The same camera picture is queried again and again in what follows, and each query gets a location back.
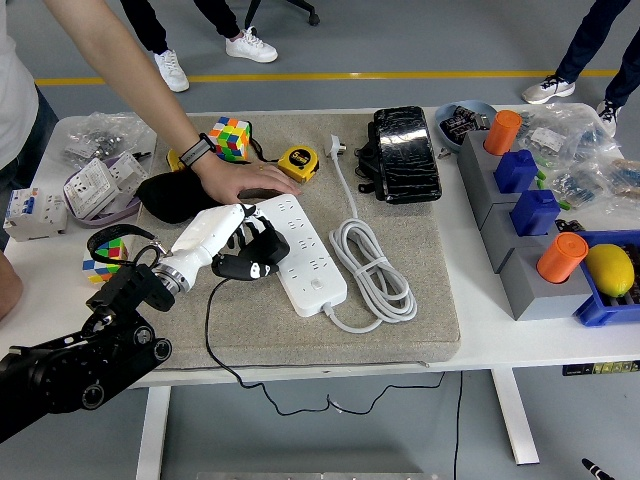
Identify large colourful puzzle cube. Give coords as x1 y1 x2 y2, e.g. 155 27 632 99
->
208 116 252 162

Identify black capacitors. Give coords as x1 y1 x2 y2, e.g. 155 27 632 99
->
442 104 494 136

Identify black office chair base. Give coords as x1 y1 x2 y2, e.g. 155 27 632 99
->
243 0 321 31

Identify black grey wristband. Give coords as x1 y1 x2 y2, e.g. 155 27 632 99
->
178 132 218 169

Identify black cloth pouch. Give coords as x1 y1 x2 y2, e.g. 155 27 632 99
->
135 169 241 224

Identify blue plastic bin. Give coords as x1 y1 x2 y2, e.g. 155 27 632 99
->
572 229 640 328

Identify yellow lemon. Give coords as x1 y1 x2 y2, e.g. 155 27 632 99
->
584 243 636 298

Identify blue plastic block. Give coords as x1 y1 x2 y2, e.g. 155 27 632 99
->
509 189 561 237
493 149 539 194

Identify clear bag of metal parts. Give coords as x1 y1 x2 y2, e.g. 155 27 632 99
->
59 112 160 157

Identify glossy black case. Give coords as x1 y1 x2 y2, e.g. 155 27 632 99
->
373 105 444 205

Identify black bracket device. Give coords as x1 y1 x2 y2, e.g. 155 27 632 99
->
352 121 386 195

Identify large white socket module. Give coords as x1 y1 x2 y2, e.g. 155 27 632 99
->
63 158 123 220

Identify grey holder block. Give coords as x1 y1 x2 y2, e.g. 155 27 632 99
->
498 238 597 322
457 130 524 230
478 198 562 275

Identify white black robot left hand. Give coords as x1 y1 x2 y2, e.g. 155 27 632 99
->
168 202 281 290

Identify yellow tape measure with strap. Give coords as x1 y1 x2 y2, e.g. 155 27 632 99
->
249 134 321 184

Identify grey-brown mat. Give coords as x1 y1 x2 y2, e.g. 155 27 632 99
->
107 112 462 374

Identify light blue bowl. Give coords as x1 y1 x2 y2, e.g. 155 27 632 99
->
433 101 497 152

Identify black table control panel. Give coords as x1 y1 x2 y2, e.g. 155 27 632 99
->
561 360 640 377

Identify small colourful puzzle cube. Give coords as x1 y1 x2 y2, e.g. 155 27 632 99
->
82 238 129 286

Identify white power strip with cable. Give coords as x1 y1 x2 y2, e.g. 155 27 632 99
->
252 132 419 334

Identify person's left hand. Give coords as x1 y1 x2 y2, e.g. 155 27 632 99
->
192 149 303 206

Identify orange cylinder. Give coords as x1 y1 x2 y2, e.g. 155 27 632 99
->
536 231 590 284
483 109 523 156

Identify purple tray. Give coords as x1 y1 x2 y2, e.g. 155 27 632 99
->
74 153 143 229

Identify person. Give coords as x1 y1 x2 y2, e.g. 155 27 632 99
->
521 0 640 139
0 0 60 254
119 0 279 94

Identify white circuit breaker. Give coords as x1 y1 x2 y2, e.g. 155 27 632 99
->
3 186 69 243

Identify white table leg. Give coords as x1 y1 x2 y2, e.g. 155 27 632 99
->
491 368 541 466
135 384 172 480

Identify black hanging cable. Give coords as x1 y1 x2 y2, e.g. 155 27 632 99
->
452 370 464 480

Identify black plug with cord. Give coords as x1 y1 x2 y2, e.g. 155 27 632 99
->
204 222 446 417

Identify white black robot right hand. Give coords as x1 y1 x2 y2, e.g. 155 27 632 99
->
581 457 614 480

